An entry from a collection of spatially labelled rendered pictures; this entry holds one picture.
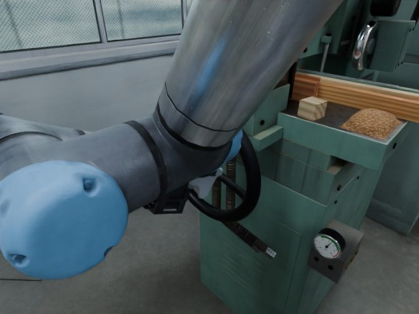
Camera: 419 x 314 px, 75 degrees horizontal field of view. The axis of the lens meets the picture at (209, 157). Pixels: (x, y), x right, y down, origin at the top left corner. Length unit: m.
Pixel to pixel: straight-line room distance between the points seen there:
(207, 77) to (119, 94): 1.72
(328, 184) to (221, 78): 0.53
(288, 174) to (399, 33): 0.44
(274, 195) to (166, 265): 0.83
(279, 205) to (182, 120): 0.60
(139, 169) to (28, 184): 0.07
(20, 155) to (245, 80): 0.16
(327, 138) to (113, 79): 1.46
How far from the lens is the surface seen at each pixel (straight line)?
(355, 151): 0.62
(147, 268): 1.46
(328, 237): 0.66
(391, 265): 1.69
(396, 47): 0.88
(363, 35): 0.83
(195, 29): 0.18
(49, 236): 0.19
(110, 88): 1.86
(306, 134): 0.65
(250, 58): 0.16
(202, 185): 0.45
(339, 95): 0.77
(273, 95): 0.63
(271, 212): 0.81
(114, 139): 0.22
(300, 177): 0.70
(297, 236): 0.80
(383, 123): 0.64
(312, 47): 0.80
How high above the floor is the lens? 1.13
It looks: 30 degrees down
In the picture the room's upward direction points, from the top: straight up
